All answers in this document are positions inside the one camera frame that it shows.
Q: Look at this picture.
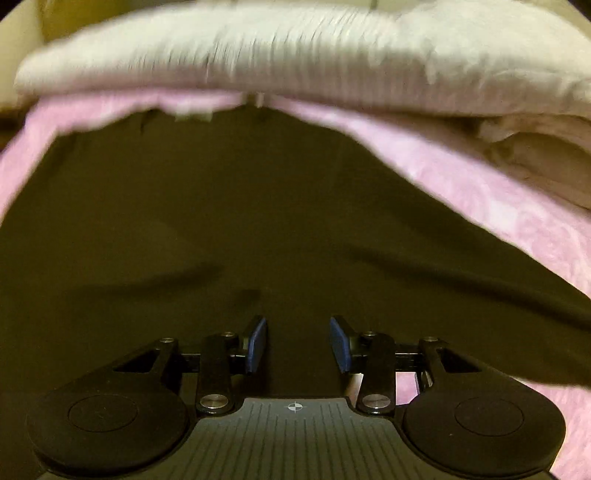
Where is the dark brown shirt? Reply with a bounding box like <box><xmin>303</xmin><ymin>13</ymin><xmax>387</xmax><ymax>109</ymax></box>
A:
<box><xmin>0</xmin><ymin>108</ymin><xmax>591</xmax><ymax>467</ymax></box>

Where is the beige folded blanket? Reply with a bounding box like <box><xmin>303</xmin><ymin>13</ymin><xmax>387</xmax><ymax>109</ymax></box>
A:
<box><xmin>475</xmin><ymin>113</ymin><xmax>591</xmax><ymax>213</ymax></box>

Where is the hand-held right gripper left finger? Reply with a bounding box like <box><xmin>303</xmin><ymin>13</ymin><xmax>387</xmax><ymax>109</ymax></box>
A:
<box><xmin>113</xmin><ymin>316</ymin><xmax>269</xmax><ymax>416</ymax></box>

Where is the pink floral blanket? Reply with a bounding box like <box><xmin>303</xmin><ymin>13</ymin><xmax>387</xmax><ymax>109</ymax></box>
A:
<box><xmin>0</xmin><ymin>90</ymin><xmax>591</xmax><ymax>467</ymax></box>

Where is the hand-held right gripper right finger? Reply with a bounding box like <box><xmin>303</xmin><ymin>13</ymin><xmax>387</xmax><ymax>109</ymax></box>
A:
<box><xmin>329</xmin><ymin>316</ymin><xmax>483</xmax><ymax>415</ymax></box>

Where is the white ribbed rolled quilt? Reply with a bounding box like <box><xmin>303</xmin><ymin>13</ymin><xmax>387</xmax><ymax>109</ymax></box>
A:
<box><xmin>14</xmin><ymin>0</ymin><xmax>591</xmax><ymax>118</ymax></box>

